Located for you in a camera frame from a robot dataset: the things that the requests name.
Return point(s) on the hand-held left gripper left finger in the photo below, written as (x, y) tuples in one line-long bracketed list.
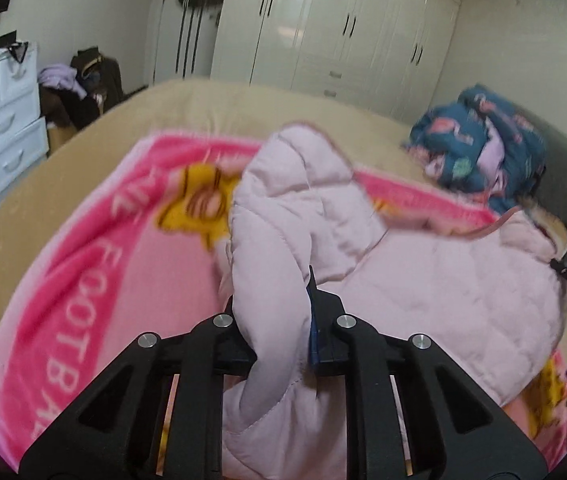
[(233, 347)]

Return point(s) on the pink printed blanket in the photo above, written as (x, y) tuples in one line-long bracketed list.
[(63, 280)]

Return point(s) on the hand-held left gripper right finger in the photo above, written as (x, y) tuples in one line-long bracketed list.
[(321, 322)]

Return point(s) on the white wardrobe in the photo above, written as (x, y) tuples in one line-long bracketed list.
[(338, 25)]

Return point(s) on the light pink quilted jacket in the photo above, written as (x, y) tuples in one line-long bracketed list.
[(413, 285)]

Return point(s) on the cardboard box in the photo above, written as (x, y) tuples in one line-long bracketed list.
[(61, 137)]

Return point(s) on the purple cloth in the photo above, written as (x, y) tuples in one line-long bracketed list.
[(61, 80)]

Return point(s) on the white door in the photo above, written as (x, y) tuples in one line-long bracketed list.
[(183, 40)]

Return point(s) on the blue patterned quilt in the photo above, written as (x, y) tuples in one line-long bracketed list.
[(473, 145)]

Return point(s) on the bed with beige sheet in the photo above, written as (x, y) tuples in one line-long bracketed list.
[(173, 105)]

